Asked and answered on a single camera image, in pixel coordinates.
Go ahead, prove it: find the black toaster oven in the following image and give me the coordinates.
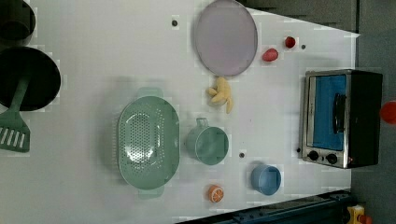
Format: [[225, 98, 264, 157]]
[[300, 69, 383, 169]]

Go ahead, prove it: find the yellow banana toy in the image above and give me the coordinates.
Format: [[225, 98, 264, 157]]
[[206, 77, 233, 114]]

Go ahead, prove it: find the green oval colander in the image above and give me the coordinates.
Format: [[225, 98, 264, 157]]
[[118, 87, 180, 199]]

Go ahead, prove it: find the purple round plate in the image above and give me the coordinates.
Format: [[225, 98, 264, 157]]
[[193, 0, 258, 77]]

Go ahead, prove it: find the orange slice toy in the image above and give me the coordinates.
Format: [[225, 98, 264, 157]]
[[207, 185, 224, 203]]

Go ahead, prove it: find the pink red fruit toy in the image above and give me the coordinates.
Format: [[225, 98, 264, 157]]
[[262, 49, 278, 62]]

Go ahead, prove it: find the blue cup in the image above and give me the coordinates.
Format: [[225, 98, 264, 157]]
[[250, 164, 281, 196]]

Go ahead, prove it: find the red strawberry toy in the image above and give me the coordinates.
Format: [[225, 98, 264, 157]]
[[285, 36, 296, 49]]

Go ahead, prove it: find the black round pan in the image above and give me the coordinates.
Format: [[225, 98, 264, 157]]
[[0, 47, 61, 111]]

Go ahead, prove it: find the green slotted spatula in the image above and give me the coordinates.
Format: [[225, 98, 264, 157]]
[[0, 77, 31, 153]]

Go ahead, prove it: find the yellow red clamp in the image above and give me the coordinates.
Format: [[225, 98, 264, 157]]
[[347, 205, 373, 224]]

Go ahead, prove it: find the dark pot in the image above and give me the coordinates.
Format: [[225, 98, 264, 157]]
[[0, 0, 36, 47]]

